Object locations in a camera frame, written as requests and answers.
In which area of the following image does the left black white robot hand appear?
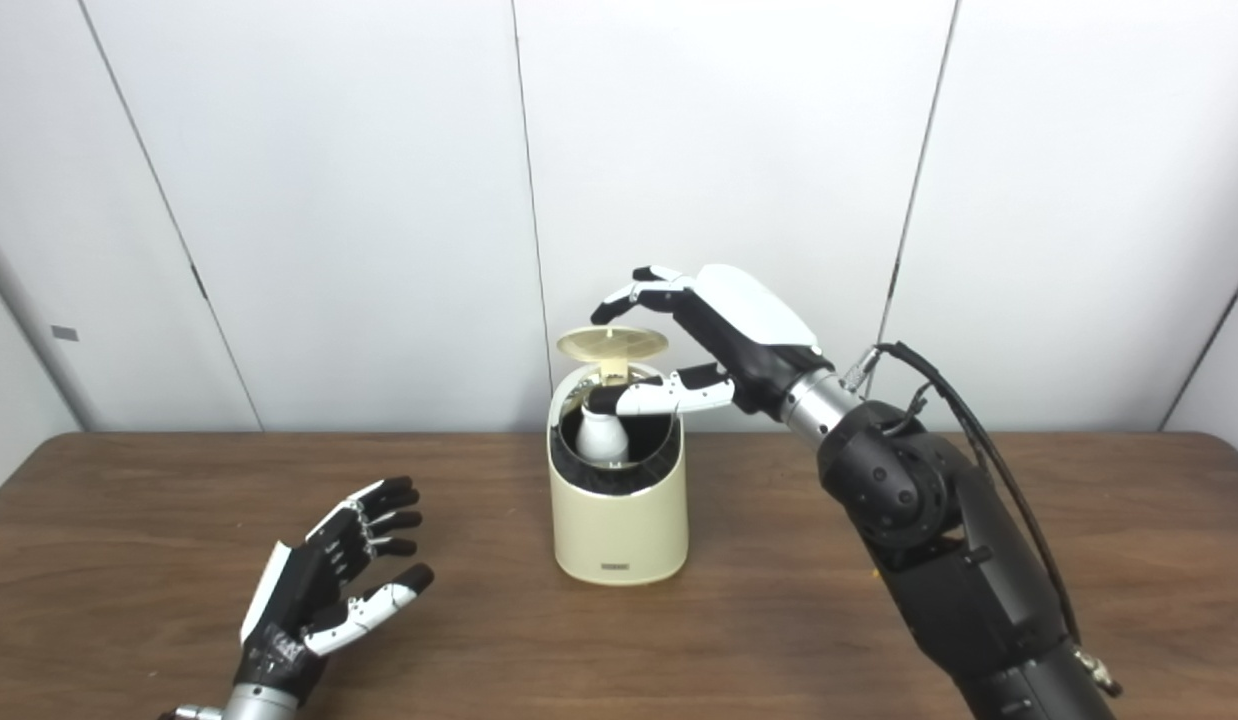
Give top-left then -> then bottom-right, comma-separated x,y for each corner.
234,476 -> 436,706

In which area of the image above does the cream-colored round bin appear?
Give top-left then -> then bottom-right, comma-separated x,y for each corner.
546,325 -> 690,587

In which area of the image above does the small white plastic bottle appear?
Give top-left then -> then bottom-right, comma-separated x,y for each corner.
576,402 -> 630,466

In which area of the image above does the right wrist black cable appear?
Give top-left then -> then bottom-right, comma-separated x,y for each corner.
844,341 -> 1125,698

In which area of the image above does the cream round bin lid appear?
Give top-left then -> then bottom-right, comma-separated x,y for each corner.
556,325 -> 669,386

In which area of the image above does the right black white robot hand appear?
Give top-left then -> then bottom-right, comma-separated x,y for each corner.
590,264 -> 835,419

